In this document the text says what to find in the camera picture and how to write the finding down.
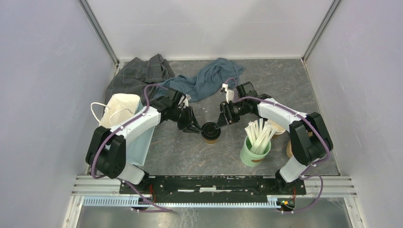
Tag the light blue paper bag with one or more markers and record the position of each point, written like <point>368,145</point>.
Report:
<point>125,112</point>

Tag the blue-grey cloth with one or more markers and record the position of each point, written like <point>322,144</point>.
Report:
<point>206,82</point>

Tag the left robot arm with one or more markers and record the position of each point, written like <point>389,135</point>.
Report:
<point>108,148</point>

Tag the grey checked cloth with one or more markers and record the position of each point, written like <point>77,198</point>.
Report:
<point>137,74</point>

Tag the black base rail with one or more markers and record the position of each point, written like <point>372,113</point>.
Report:
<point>217,189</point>

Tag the bundle of wrapped straws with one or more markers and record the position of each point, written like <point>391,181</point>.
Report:
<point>260,133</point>

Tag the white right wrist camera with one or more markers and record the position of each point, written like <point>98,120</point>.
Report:
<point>228,93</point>

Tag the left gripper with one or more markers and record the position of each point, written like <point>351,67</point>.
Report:
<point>190,118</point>

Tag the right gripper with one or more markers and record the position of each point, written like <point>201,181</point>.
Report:
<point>225,107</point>

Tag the stack of paper cups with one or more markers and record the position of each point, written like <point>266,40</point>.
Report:
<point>278,129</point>

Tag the brown pulp cup carrier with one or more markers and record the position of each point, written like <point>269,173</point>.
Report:
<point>289,150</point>

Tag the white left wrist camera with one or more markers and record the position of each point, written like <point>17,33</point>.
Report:
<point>184,101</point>

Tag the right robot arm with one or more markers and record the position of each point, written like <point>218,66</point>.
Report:
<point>309,137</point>

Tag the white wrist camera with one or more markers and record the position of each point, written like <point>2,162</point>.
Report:
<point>184,101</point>
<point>228,93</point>

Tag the green cup holding straws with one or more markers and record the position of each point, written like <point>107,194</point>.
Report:
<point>248,157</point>

